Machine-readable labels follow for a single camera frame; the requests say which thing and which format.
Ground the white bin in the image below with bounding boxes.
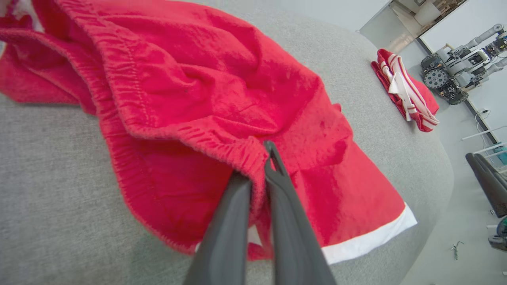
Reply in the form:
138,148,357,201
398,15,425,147
414,0,443,27

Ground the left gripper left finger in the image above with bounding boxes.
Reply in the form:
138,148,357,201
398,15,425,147
183,171,253,285

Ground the red white basketball jersey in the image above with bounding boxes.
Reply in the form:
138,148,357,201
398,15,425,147
371,48,440,133
0,0,418,265

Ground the grey fabric sofa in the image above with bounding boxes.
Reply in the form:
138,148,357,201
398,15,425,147
0,0,455,285

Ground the dark floor device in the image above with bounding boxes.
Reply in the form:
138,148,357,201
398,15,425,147
488,217,507,252

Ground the black chair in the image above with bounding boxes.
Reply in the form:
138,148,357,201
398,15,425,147
465,152,507,218

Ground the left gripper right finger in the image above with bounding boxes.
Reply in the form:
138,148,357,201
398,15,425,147
263,140,338,285

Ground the grey wheeled robot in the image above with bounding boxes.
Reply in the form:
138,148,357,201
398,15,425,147
420,23,507,106

